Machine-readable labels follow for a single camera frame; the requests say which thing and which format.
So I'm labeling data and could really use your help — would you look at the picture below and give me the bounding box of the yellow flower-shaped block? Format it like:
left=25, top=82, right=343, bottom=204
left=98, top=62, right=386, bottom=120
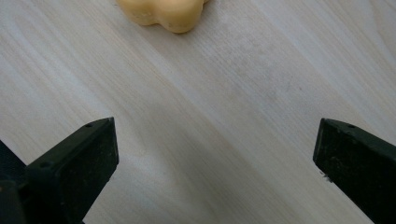
left=116, top=0, right=210, bottom=35

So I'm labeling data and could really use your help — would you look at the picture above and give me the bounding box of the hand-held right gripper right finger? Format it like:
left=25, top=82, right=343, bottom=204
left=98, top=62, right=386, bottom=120
left=312, top=118, right=396, bottom=224

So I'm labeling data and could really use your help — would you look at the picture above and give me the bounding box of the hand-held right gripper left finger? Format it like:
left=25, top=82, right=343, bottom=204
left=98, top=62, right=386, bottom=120
left=18, top=117, right=120, bottom=224

